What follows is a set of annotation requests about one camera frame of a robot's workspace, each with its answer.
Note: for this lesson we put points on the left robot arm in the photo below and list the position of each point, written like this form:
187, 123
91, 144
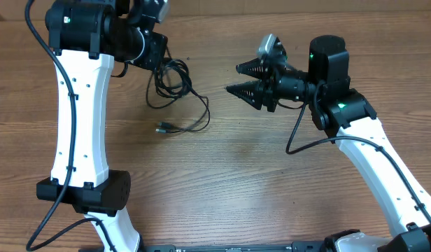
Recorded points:
85, 40

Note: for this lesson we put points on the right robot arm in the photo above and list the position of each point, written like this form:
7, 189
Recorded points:
350, 122

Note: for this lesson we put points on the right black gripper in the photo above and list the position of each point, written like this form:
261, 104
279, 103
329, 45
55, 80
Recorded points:
255, 88

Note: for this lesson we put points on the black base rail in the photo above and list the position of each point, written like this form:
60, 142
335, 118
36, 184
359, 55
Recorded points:
233, 248

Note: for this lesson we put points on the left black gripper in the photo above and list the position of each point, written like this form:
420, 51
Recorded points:
159, 44

